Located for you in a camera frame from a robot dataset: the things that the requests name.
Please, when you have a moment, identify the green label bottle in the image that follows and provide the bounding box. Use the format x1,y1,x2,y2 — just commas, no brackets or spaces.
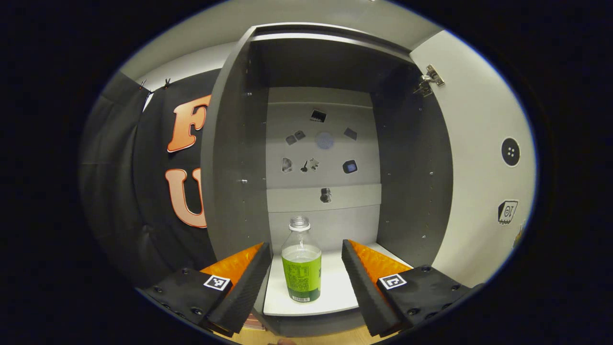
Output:
281,216,322,303

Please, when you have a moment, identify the row of black cloth clips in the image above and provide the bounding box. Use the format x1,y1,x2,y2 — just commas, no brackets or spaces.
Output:
139,78,172,94

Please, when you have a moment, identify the black backdrop cloth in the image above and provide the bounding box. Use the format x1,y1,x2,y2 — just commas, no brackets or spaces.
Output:
79,67,226,288

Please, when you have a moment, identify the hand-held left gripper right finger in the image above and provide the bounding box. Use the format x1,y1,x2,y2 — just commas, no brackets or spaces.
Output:
341,239,479,338

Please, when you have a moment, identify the white cabinet shelf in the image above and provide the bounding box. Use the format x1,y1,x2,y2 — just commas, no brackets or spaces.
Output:
262,242,413,317

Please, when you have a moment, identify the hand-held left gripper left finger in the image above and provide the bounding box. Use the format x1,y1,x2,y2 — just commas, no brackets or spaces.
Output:
136,241,272,338

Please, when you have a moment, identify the silver door hinge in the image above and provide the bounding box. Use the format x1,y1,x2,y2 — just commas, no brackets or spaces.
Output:
413,64,446,97

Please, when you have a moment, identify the dark grey cabinet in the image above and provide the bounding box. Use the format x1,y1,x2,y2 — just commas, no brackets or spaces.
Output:
200,22,453,338

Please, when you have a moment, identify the white cabinet door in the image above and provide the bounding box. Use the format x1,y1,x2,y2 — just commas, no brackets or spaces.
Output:
409,30,537,288

